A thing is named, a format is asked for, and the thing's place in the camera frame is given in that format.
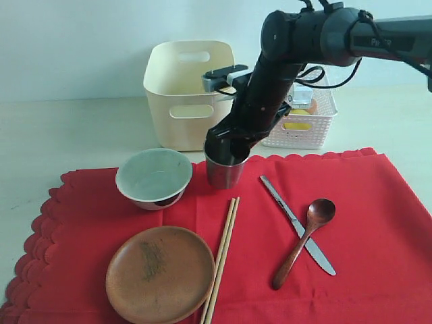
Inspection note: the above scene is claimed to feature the stainless steel cup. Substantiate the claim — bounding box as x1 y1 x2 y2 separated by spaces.
205 150 250 189

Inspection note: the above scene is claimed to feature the white perforated plastic basket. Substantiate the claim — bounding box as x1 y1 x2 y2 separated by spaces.
262 76 338 149

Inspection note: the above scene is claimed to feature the blue white milk carton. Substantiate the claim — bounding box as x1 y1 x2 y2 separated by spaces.
288 84 313 108

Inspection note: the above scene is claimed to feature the brown wooden plate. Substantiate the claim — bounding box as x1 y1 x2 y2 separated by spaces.
105 225 215 323

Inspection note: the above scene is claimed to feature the yellow lemon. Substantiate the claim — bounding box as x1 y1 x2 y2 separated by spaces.
283 109 312 131

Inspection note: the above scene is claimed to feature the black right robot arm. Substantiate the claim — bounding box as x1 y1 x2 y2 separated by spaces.
202 1 431 165

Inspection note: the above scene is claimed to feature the white ceramic bowl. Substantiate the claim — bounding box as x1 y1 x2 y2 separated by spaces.
115 148 193 211

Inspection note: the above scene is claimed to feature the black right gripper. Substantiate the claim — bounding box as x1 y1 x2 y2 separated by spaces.
204 101 292 165

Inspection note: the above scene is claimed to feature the cream plastic bin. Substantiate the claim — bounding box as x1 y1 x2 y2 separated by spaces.
143 40 234 151

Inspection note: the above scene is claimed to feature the red scalloped table cloth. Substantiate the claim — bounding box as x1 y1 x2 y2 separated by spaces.
1 148 431 323

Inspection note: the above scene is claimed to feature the brown egg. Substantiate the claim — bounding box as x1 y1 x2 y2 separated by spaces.
307 99 318 114

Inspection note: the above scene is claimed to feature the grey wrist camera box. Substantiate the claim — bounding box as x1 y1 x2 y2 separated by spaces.
202 64 250 92

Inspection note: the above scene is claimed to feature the dark wooden spoon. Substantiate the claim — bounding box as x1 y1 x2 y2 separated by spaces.
271 198 336 290

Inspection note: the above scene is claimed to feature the steel table knife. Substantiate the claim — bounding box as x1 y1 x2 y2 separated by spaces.
259 175 336 276

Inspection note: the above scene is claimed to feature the wooden chopstick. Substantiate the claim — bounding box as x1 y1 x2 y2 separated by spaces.
205 197 240 324
199 198 236 324

